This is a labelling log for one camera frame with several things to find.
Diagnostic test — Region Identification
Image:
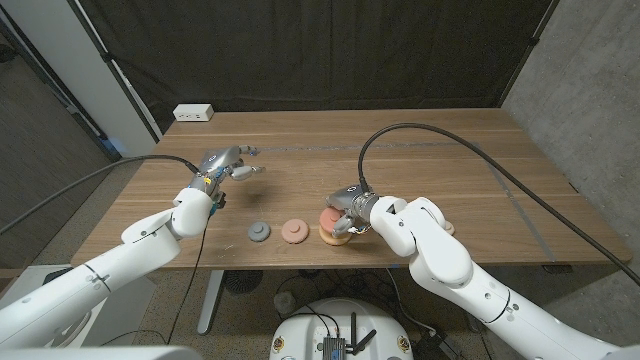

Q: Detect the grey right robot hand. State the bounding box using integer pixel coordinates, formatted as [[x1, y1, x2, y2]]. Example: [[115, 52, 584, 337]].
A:
[[325, 183, 381, 239]]

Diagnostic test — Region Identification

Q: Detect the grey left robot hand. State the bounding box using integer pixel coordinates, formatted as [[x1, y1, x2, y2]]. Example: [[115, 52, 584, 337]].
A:
[[188, 144, 267, 200]]

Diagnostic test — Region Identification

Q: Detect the coral red hanoi disk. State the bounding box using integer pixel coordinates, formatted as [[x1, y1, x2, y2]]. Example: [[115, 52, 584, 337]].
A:
[[319, 206, 351, 234]]

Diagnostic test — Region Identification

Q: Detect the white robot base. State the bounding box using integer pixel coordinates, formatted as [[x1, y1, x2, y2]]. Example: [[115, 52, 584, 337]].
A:
[[268, 297, 415, 360]]

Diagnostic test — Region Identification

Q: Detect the large orange hanoi disk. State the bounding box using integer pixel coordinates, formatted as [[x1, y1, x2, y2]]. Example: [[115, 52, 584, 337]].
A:
[[318, 224, 354, 247]]

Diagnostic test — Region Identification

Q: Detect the pink hanoi disk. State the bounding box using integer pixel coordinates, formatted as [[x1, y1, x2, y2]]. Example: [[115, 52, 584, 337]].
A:
[[280, 218, 311, 245]]

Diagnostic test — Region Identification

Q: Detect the small grey hanoi disk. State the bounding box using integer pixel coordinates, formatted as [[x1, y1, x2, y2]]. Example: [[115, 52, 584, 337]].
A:
[[248, 220, 272, 243]]

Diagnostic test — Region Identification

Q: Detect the white power strip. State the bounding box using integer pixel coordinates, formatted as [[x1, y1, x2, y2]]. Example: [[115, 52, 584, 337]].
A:
[[172, 103, 215, 123]]

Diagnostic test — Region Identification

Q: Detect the grey tape outline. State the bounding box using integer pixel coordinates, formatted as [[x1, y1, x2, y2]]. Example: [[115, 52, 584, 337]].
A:
[[149, 141, 559, 264]]

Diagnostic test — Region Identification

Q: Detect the dark round floor fan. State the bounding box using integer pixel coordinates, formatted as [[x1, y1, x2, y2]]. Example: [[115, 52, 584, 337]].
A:
[[223, 269, 264, 295]]

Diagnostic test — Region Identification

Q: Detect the grey round floor object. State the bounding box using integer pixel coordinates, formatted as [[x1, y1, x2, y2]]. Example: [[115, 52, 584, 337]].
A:
[[273, 291, 297, 315]]

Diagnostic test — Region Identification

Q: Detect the black backdrop stand pole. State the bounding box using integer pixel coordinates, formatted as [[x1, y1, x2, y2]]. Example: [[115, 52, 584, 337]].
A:
[[497, 0, 561, 107], [66, 0, 164, 142]]

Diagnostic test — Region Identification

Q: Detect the white table leg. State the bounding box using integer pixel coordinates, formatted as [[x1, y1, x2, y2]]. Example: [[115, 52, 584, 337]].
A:
[[196, 269, 226, 336]]

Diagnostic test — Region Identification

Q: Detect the black backdrop cloth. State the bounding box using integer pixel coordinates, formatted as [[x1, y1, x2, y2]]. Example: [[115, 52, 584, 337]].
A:
[[74, 0, 559, 134]]

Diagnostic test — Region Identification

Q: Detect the grey antenna radio module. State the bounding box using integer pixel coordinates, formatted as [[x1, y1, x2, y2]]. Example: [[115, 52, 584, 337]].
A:
[[322, 312, 379, 360]]

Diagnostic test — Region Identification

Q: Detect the black power adapter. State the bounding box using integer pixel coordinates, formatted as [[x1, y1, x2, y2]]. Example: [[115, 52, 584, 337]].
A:
[[413, 329, 464, 360]]

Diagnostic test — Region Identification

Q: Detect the blue black foot pedal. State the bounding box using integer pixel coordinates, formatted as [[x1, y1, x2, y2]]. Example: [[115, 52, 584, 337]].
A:
[[42, 267, 74, 286]]

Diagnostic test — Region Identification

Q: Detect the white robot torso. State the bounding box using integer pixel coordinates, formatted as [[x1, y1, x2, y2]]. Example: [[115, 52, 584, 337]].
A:
[[0, 344, 204, 360]]

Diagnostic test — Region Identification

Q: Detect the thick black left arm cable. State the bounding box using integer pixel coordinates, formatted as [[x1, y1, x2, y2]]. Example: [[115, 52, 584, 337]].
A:
[[0, 153, 202, 236]]

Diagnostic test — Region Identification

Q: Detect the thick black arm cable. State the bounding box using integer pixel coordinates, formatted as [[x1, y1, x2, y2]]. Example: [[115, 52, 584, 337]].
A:
[[0, 153, 202, 236], [356, 121, 640, 287]]

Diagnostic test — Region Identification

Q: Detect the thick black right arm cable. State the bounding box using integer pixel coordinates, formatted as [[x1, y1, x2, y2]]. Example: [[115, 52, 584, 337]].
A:
[[356, 121, 640, 287]]

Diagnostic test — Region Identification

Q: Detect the thin black left wrist cable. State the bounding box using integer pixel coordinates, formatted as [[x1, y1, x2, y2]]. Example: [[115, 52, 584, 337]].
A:
[[99, 227, 209, 347]]

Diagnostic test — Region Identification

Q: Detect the light grey floor cable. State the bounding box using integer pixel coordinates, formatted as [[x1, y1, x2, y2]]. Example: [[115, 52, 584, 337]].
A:
[[384, 267, 439, 335]]

